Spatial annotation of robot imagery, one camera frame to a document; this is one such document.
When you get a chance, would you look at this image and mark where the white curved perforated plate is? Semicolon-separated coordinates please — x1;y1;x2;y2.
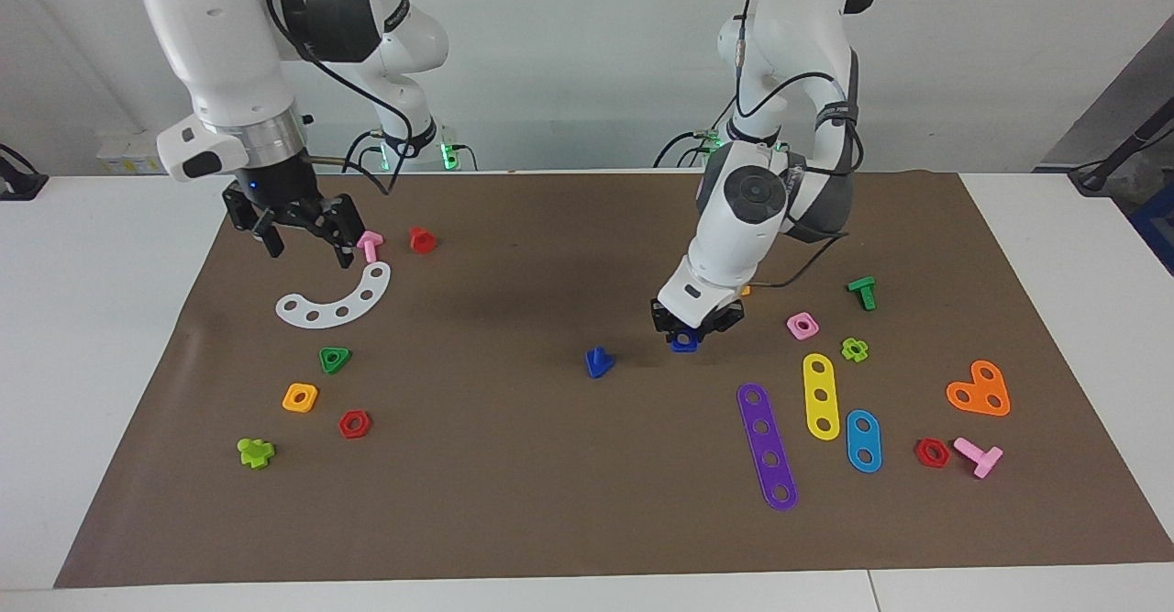
275;261;393;329

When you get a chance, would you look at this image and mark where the purple four-hole plate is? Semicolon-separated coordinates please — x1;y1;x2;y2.
737;383;799;512

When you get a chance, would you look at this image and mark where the yellow three-hole plate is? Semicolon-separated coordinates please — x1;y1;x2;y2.
803;352;841;441

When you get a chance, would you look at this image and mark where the white labelled box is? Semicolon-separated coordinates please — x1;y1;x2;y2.
96;129;175;175

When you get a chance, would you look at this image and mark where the brown table mat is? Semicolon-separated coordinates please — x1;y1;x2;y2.
53;172;1174;589

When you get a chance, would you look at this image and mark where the blue two-hole plate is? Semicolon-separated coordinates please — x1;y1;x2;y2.
845;409;883;474

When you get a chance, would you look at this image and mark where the orange heart-shaped plate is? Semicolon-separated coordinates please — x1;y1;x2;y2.
946;360;1012;417

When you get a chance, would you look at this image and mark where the black pole stand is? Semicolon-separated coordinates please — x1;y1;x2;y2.
1069;103;1174;196

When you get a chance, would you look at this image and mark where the blue crate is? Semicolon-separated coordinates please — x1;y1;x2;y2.
1128;183;1174;275

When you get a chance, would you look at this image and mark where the black right base cable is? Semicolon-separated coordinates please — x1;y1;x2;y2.
342;130;382;174

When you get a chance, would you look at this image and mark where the black base cable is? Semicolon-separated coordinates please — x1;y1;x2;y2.
653;129;725;169
342;130;382;174

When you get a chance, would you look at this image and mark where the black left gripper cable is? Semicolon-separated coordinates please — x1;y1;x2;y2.
752;231;849;290

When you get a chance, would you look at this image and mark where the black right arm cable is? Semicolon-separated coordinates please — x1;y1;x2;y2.
266;0;415;196

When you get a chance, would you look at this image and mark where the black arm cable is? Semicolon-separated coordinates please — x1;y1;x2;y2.
731;0;868;182
266;0;415;196

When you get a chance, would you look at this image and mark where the black left base cable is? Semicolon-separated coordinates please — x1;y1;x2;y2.
653;129;725;169

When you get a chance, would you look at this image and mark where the black clamp mount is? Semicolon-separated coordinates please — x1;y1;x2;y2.
0;142;50;202

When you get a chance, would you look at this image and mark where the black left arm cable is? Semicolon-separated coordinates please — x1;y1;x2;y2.
731;0;868;182

